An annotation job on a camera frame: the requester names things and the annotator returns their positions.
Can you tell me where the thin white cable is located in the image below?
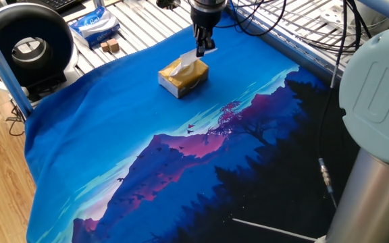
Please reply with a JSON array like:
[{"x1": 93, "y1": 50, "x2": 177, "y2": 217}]
[{"x1": 231, "y1": 218, "x2": 317, "y2": 242}]

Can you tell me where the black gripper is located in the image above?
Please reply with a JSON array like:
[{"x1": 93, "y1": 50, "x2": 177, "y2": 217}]
[{"x1": 190, "y1": 7, "x2": 228, "y2": 57}]

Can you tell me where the black ring shaped device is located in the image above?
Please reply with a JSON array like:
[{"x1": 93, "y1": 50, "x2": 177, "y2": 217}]
[{"x1": 0, "y1": 2, "x2": 79, "y2": 99}]

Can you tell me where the large wooden cube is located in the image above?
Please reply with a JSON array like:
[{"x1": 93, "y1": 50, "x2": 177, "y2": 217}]
[{"x1": 106, "y1": 38, "x2": 120, "y2": 53}]

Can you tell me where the black floor cable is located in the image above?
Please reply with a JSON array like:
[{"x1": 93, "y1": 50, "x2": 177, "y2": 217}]
[{"x1": 5, "y1": 104, "x2": 26, "y2": 137}]

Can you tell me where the black round knob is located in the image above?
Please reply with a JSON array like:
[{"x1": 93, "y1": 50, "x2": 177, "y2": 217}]
[{"x1": 156, "y1": 0, "x2": 181, "y2": 10}]

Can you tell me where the black keyboard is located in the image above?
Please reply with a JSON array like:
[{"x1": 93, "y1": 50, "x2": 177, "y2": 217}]
[{"x1": 38, "y1": 0, "x2": 80, "y2": 11}]

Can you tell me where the blue tissue pack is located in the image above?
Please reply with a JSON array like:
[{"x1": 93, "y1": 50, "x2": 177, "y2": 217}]
[{"x1": 70, "y1": 5, "x2": 121, "y2": 49}]

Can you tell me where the gold tissue pack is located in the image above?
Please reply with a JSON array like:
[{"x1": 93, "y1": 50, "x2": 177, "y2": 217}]
[{"x1": 157, "y1": 57, "x2": 210, "y2": 99}]

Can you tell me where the grey cable with metal connector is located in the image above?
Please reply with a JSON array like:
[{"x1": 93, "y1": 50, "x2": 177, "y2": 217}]
[{"x1": 317, "y1": 0, "x2": 351, "y2": 210}]

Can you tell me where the blue mountain print cloth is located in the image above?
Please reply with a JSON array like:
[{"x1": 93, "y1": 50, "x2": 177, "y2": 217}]
[{"x1": 24, "y1": 22, "x2": 361, "y2": 243}]

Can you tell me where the white napkin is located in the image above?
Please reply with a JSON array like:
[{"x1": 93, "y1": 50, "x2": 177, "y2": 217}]
[{"x1": 169, "y1": 48, "x2": 218, "y2": 77}]

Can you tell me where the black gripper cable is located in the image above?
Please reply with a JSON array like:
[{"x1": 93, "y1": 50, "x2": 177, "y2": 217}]
[{"x1": 214, "y1": 0, "x2": 287, "y2": 37}]

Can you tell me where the silver wrist flange adapter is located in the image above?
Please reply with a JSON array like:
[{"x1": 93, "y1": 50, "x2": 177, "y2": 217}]
[{"x1": 190, "y1": 0, "x2": 228, "y2": 10}]

